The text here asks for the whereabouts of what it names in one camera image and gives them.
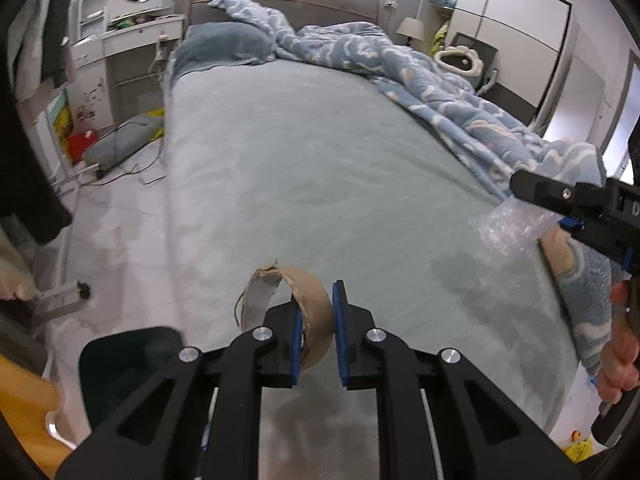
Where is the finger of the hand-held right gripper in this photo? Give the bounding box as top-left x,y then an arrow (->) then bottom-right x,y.
510,170 -> 608,221
560,217 -> 632,277

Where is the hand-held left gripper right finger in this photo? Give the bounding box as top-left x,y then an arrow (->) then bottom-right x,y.
331,280 -> 583,480

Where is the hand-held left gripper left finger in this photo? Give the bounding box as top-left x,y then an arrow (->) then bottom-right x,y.
55,305 -> 305,480

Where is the brown cardboard tape roll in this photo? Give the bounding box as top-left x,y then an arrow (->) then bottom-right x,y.
232,259 -> 335,372

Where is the clear bubble wrap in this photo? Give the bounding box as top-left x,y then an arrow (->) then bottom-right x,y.
468,195 -> 563,258

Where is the person's right hand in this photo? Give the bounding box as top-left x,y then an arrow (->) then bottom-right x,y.
597,280 -> 632,405

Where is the white door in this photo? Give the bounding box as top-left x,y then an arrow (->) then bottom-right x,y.
542,55 -> 608,146

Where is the black nightstand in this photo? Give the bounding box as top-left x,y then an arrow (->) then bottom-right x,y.
450,31 -> 501,96

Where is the white cloud-shaped ornament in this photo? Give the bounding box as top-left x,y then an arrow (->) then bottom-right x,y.
432,46 -> 486,81

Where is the white and grey wardrobe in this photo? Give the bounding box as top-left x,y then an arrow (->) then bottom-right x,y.
417,0 -> 573,116

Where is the blue cloud-print blanket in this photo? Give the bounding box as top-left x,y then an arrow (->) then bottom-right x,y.
207,0 -> 616,378

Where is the white bedside lamp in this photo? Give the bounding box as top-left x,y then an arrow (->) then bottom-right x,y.
397,16 -> 426,46

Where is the yellow plastic bag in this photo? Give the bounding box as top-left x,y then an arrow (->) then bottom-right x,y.
562,430 -> 596,463

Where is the white chair leg with wheel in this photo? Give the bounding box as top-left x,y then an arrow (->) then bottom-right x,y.
32,282 -> 91,318

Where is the grey floor cushion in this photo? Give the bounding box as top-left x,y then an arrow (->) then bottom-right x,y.
82,112 -> 166,166

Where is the orange wooden board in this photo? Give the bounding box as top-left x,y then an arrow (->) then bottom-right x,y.
0,355 -> 63,480

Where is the red bag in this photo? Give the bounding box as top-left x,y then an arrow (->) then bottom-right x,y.
67,130 -> 98,163

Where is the blue-grey pillow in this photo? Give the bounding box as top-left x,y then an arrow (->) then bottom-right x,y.
172,22 -> 276,78

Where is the yellow box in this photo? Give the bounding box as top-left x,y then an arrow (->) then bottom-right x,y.
50,90 -> 76,148

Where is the white dresser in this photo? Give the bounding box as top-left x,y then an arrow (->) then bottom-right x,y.
70,0 -> 186,131

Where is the black hanging garment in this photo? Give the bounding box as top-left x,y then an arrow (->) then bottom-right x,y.
0,0 -> 78,246

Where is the black floor cable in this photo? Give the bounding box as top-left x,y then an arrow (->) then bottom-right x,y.
95,120 -> 168,186

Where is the white metal rack frame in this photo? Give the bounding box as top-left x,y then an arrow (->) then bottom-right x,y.
50,167 -> 98,196

